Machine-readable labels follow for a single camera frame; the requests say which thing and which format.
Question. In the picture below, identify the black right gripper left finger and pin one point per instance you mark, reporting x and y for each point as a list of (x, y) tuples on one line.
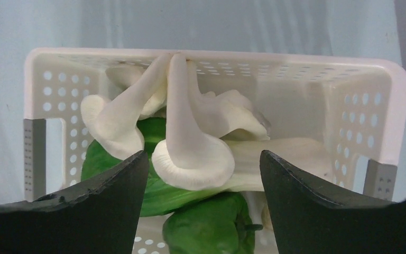
[(97, 215)]

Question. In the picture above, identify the white perforated plastic basket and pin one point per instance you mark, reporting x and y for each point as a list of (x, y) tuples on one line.
[(340, 119)]

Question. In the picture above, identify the green pepper toy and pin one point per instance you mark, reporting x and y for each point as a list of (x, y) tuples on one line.
[(220, 224)]

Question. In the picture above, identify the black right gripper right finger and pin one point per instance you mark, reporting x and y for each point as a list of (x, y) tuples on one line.
[(312, 215)]

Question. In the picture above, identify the white oyster mushroom toy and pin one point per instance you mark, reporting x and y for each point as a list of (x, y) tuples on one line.
[(211, 141)]

